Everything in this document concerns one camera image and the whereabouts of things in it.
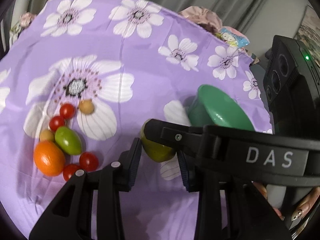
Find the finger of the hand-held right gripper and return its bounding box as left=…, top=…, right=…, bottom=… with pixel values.
left=144, top=119, right=209, bottom=162

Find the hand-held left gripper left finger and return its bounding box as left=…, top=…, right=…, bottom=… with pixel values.
left=29, top=137, right=142, bottom=240

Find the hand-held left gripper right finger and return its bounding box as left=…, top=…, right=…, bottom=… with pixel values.
left=177, top=151, right=293, bottom=240

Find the round yellow-green fruit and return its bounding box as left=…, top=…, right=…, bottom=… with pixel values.
left=140, top=120, right=177, bottom=163

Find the red cherry tomato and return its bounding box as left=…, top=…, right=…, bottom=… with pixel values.
left=62, top=164, right=82, bottom=182
left=59, top=103, right=76, bottom=119
left=49, top=116, right=66, bottom=132
left=79, top=152, right=99, bottom=172

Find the green plastic bowl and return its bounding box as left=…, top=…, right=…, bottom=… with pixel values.
left=187, top=84, right=255, bottom=132

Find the oblong green fruit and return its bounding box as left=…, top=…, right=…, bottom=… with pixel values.
left=54, top=126, right=83, bottom=155

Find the orange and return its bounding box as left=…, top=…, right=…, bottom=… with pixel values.
left=33, top=141, right=66, bottom=177

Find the person's right hand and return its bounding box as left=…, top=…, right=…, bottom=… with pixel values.
left=290, top=188, right=317, bottom=222

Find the brown longan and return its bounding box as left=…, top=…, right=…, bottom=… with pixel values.
left=78, top=99, right=95, bottom=115
left=39, top=129, right=55, bottom=142

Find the purple floral tablecloth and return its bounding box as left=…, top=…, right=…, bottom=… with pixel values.
left=0, top=0, right=274, bottom=240

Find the cartoon printed packet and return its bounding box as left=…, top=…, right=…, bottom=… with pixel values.
left=216, top=26, right=250, bottom=48

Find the pink crumpled cloth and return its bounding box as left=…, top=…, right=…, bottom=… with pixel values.
left=179, top=7, right=223, bottom=34

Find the pink flower ornament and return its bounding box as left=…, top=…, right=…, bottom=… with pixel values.
left=10, top=12, right=38, bottom=40

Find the framed wall picture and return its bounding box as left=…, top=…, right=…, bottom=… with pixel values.
left=297, top=4, right=320, bottom=49

